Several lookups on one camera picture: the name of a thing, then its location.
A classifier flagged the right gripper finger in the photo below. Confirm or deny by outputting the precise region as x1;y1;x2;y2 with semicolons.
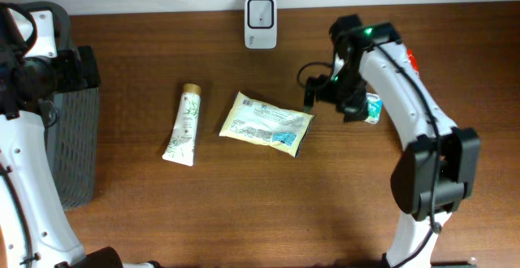
303;77;317;114
344;102;369;123

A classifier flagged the teal tissue pack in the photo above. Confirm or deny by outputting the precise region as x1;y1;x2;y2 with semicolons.
365;93;383;124

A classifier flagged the yellow snack pouch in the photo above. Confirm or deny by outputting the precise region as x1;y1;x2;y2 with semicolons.
219;92;314;158

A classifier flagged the orange spaghetti packet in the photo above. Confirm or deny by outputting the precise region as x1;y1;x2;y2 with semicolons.
407;49;419;76

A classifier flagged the white green cosmetic tube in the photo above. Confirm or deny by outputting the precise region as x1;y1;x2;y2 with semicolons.
162;84;202;166

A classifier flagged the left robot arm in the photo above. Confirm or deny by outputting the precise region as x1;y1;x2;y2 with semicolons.
1;1;125;267

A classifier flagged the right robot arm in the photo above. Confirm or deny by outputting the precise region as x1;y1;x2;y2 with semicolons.
299;15;481;267

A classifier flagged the white barcode scanner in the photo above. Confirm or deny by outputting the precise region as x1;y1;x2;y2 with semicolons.
244;0;278;50

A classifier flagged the grey plastic basket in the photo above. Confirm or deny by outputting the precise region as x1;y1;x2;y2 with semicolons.
22;1;101;210

